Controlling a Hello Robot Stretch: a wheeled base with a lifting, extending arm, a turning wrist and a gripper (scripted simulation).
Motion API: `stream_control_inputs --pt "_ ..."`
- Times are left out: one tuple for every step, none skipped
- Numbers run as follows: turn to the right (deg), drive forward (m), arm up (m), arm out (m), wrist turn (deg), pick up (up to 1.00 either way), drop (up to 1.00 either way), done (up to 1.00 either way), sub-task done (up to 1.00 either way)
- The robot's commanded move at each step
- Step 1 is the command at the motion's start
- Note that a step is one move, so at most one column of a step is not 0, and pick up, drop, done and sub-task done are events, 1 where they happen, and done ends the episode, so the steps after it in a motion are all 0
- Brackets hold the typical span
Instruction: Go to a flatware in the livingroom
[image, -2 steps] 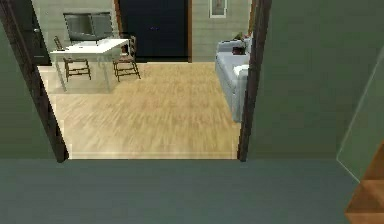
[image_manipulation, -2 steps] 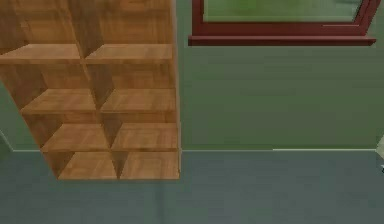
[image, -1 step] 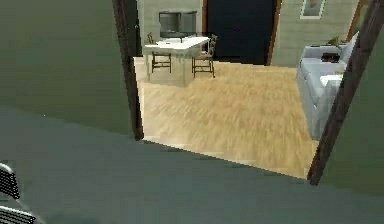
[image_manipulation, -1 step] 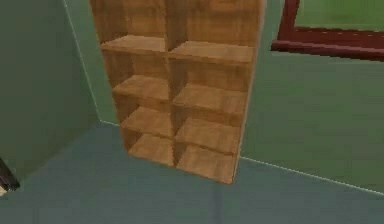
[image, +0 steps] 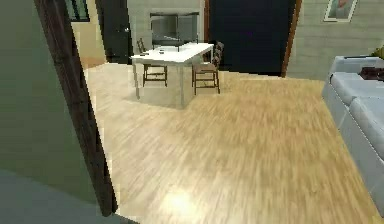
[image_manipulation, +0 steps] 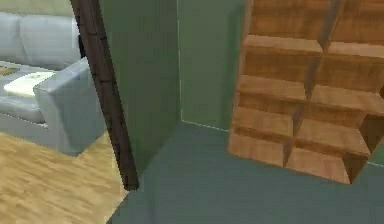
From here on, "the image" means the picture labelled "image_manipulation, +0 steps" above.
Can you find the tan flat object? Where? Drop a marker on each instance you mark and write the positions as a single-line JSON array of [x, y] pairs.
[[7, 70]]

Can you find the dark brown door frame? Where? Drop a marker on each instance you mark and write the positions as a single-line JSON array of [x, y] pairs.
[[106, 90]]

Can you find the brown wooden shelf unit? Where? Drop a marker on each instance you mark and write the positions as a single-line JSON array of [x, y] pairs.
[[300, 100]]

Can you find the grey sofa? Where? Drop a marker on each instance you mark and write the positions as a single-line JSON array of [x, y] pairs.
[[66, 110]]

